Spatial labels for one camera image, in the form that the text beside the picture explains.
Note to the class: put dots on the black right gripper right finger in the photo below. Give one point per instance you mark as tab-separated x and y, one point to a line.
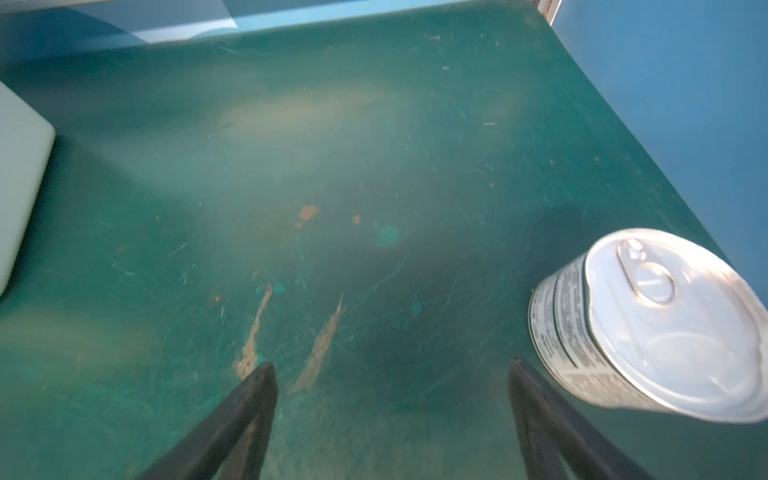
555	439

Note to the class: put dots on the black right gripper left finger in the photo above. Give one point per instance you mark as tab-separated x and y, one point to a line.
232	441

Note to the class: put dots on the white plastic storage bin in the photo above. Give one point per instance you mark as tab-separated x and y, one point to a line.
26	143

